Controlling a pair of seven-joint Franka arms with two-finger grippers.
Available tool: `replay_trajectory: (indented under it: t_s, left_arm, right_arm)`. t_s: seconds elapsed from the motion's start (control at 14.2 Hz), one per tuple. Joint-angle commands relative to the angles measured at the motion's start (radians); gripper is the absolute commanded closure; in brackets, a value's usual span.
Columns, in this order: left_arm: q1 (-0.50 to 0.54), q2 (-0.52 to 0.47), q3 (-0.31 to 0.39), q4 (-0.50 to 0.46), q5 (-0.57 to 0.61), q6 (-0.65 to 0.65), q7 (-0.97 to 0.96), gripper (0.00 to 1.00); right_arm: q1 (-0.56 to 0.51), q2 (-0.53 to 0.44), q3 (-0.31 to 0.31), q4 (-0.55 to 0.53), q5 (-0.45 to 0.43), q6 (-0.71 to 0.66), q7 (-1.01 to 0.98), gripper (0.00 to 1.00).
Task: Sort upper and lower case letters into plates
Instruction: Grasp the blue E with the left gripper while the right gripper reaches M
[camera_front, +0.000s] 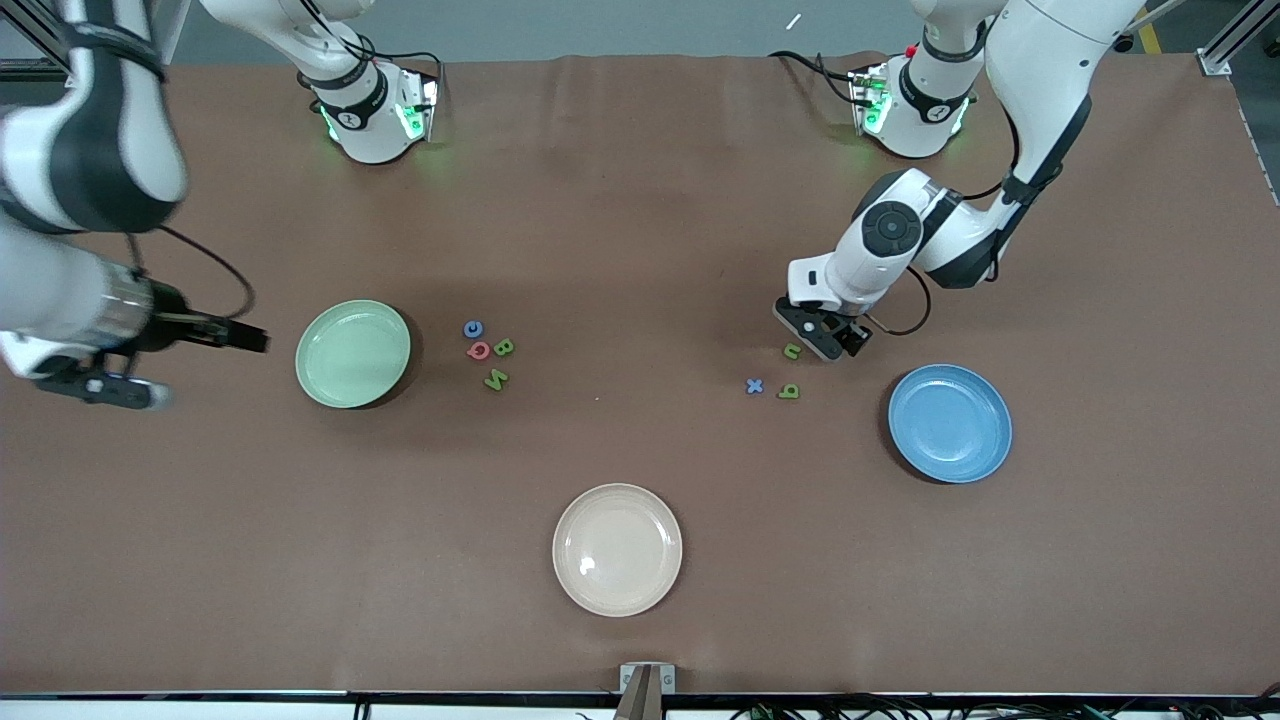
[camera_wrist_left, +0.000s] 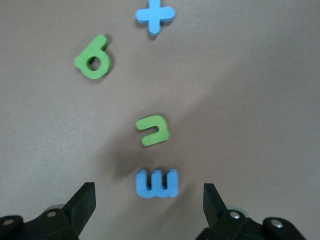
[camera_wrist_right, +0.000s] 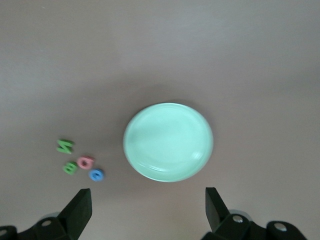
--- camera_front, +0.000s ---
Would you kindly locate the pink letter Q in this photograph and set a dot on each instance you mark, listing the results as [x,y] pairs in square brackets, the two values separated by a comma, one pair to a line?
[472,345]

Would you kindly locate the black caster wheel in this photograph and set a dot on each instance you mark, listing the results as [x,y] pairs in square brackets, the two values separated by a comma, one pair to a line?
[1126,43]

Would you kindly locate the brown table cover sheet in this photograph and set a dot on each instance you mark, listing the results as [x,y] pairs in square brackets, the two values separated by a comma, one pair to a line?
[640,250]

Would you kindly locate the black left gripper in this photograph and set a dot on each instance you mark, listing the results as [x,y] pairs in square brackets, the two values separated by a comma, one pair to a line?
[857,337]

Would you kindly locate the beige plate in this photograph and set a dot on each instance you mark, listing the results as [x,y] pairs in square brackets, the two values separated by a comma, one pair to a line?
[617,550]

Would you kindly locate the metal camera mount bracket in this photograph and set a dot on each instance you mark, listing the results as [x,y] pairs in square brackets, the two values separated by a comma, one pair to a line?
[647,680]

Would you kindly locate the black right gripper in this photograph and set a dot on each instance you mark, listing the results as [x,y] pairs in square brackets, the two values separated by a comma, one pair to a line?
[171,327]

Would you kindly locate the blue plate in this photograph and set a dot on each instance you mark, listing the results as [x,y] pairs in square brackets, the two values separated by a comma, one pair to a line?
[950,425]

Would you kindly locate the green letter B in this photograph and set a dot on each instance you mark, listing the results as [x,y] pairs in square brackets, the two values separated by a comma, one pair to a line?
[497,347]

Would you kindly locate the aluminium frame profile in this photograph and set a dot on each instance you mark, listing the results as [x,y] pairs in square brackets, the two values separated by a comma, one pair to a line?
[40,35]
[1215,62]

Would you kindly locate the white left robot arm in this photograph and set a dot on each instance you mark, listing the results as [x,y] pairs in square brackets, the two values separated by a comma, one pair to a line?
[1040,60]

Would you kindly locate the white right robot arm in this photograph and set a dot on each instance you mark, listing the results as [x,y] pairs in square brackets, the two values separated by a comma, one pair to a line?
[60,300]

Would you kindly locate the light green plate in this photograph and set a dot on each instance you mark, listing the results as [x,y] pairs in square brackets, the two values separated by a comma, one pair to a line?
[350,355]

